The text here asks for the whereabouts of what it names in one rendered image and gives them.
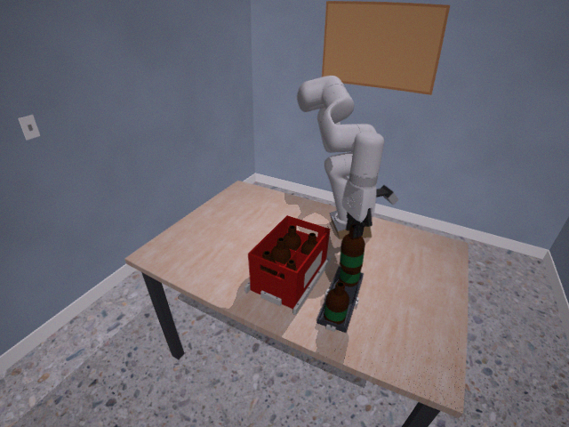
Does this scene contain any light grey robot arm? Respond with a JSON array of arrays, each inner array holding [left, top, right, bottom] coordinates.
[[297, 76, 384, 225]]

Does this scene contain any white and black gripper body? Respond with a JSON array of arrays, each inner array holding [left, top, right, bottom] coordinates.
[[342, 179, 376, 222]]

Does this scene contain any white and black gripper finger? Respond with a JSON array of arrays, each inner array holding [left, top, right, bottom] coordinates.
[[353, 208, 373, 238], [346, 212, 357, 230]]

